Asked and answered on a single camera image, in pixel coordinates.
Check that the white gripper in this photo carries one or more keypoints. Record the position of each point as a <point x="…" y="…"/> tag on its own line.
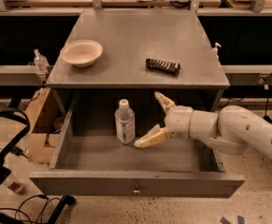
<point x="178" y="121"/>

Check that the clear blue plastic bottle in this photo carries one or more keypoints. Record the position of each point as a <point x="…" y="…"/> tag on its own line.
<point x="125" y="122"/>

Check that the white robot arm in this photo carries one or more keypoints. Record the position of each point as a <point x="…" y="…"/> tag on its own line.
<point x="230" y="131"/>

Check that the small white spray bottle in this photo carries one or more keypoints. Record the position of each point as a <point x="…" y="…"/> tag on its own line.
<point x="216" y="48"/>

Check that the grey open drawer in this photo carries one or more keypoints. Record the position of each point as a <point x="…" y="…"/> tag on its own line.
<point x="89" y="160"/>

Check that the clear pump bottle on shelf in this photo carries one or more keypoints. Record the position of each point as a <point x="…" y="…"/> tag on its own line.
<point x="40" y="61"/>

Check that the dark ridged bar object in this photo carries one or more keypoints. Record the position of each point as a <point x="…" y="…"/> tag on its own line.
<point x="163" y="66"/>

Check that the white paper bowl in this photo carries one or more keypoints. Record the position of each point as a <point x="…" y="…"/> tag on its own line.
<point x="81" y="53"/>

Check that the brown cardboard box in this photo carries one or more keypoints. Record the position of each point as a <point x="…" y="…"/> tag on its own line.
<point x="42" y="111"/>

